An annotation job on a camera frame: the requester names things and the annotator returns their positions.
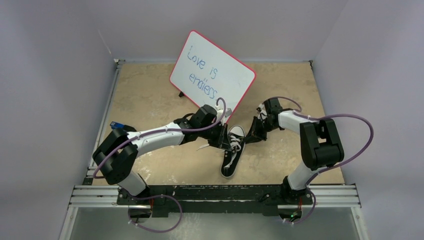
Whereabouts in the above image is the pink-framed whiteboard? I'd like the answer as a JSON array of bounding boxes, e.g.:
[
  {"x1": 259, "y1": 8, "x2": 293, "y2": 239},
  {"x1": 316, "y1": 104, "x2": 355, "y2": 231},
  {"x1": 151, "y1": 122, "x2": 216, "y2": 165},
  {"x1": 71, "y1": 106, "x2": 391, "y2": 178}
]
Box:
[{"x1": 169, "y1": 30, "x2": 256, "y2": 121}]

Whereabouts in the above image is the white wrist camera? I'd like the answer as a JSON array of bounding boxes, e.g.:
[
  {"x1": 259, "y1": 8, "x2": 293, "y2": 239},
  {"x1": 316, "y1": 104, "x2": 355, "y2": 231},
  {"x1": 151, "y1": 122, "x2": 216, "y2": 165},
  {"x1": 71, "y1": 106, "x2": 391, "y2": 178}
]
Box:
[
  {"x1": 216, "y1": 105, "x2": 233, "y2": 124},
  {"x1": 256, "y1": 103, "x2": 268, "y2": 121}
]

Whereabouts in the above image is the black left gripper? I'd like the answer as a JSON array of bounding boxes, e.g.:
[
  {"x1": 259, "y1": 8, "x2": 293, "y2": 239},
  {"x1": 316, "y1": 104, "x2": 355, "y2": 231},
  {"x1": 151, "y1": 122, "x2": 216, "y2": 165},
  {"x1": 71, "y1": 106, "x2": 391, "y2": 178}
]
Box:
[{"x1": 199, "y1": 121, "x2": 232, "y2": 151}]

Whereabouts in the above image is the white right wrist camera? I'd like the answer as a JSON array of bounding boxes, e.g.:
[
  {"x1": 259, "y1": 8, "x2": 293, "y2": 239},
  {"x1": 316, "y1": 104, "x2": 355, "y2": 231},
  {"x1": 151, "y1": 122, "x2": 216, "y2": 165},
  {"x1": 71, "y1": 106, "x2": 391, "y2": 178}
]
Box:
[{"x1": 256, "y1": 103, "x2": 268, "y2": 121}]

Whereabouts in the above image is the blue stapler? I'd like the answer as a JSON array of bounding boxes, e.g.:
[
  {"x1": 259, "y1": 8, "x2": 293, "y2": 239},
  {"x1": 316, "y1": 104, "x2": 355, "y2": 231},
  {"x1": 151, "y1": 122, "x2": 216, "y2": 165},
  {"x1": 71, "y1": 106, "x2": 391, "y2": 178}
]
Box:
[{"x1": 109, "y1": 121, "x2": 125, "y2": 130}]

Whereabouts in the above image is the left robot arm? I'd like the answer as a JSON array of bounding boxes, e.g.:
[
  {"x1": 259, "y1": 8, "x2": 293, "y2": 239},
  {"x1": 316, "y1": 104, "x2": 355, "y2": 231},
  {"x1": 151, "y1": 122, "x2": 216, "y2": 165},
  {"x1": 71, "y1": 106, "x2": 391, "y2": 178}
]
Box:
[{"x1": 92, "y1": 104, "x2": 229, "y2": 205}]

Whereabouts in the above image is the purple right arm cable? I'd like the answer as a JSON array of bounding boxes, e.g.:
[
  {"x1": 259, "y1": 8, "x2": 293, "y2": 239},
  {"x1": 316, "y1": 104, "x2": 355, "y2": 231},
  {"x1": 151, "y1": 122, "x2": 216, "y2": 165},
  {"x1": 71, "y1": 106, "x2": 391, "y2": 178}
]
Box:
[{"x1": 261, "y1": 96, "x2": 375, "y2": 226}]

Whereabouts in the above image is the white shoelace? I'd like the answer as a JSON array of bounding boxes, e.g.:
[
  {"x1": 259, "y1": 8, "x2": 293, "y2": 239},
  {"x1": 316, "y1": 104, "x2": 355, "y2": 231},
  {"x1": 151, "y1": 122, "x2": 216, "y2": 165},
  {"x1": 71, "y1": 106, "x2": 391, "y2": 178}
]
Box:
[{"x1": 196, "y1": 132, "x2": 244, "y2": 153}]

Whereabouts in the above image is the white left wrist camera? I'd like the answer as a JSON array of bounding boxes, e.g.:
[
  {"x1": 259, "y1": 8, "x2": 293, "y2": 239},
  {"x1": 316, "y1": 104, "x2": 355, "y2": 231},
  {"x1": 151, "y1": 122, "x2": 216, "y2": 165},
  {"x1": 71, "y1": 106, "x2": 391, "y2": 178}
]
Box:
[{"x1": 216, "y1": 105, "x2": 233, "y2": 124}]

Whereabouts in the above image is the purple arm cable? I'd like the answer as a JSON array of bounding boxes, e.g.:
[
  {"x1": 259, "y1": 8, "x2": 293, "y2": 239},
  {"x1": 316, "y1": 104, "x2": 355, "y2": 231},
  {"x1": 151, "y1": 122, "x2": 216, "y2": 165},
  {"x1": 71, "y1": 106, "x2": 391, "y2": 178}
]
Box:
[
  {"x1": 261, "y1": 96, "x2": 375, "y2": 226},
  {"x1": 92, "y1": 97, "x2": 227, "y2": 234}
]

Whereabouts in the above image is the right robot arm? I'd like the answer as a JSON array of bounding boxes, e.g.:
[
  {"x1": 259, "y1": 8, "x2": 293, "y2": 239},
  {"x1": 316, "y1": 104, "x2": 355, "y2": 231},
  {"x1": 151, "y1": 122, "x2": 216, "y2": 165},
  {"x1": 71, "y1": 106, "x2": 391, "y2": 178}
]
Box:
[{"x1": 244, "y1": 97, "x2": 345, "y2": 204}]

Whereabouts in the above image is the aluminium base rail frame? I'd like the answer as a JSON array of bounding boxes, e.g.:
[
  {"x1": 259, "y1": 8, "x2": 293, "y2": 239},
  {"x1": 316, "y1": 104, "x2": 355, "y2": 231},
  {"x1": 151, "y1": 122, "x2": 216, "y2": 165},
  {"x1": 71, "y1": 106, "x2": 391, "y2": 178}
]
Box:
[{"x1": 60, "y1": 61, "x2": 369, "y2": 240}]

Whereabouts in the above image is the black canvas sneaker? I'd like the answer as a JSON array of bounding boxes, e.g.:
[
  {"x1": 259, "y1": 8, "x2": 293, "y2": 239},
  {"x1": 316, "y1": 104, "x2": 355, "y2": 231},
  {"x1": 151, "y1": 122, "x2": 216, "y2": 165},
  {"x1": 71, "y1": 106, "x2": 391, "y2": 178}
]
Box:
[{"x1": 220, "y1": 125, "x2": 246, "y2": 178}]

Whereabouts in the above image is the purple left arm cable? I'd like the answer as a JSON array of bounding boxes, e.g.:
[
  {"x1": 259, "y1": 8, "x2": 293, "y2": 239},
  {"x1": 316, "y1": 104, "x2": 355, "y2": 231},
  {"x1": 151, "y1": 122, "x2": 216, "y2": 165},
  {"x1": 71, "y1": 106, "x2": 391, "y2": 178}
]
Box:
[{"x1": 92, "y1": 97, "x2": 227, "y2": 234}]

